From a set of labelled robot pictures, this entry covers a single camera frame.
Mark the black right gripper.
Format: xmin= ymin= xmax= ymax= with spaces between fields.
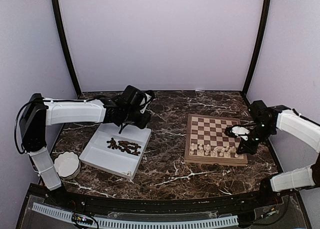
xmin=237 ymin=122 xmax=275 ymax=155

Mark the dark brown chess piece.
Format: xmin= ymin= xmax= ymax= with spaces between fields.
xmin=117 ymin=140 xmax=141 ymax=156
xmin=106 ymin=137 xmax=118 ymax=150

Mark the white scalloped ceramic bowl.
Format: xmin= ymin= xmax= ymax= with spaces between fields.
xmin=54 ymin=151 xmax=81 ymax=180

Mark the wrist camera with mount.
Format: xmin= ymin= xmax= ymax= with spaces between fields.
xmin=139 ymin=90 xmax=155 ymax=114
xmin=224 ymin=125 xmax=250 ymax=141

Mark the white slotted cable duct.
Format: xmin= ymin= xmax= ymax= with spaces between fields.
xmin=31 ymin=202 xmax=239 ymax=229

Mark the black frame post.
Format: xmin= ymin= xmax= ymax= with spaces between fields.
xmin=242 ymin=0 xmax=271 ymax=97
xmin=51 ymin=0 xmax=82 ymax=96

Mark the white divided plastic tray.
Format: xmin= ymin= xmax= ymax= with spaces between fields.
xmin=79 ymin=123 xmax=152 ymax=180

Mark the black left frame post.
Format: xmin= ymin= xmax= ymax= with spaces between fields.
xmin=51 ymin=0 xmax=82 ymax=96

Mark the black curved front rail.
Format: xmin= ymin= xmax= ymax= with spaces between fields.
xmin=44 ymin=180 xmax=294 ymax=215

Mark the black right frame post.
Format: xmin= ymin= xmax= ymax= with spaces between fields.
xmin=242 ymin=0 xmax=271 ymax=97

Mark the cream white chess queen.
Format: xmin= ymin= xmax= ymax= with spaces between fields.
xmin=219 ymin=147 xmax=225 ymax=157

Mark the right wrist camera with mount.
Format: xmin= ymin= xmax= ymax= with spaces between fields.
xmin=224 ymin=125 xmax=250 ymax=141

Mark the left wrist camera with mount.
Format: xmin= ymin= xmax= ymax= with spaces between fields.
xmin=139 ymin=90 xmax=155 ymax=114

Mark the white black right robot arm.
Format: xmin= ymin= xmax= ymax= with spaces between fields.
xmin=226 ymin=100 xmax=320 ymax=206

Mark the wooden chess board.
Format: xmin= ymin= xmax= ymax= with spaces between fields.
xmin=184 ymin=114 xmax=248 ymax=167

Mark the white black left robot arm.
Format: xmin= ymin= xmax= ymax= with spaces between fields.
xmin=14 ymin=85 xmax=155 ymax=207

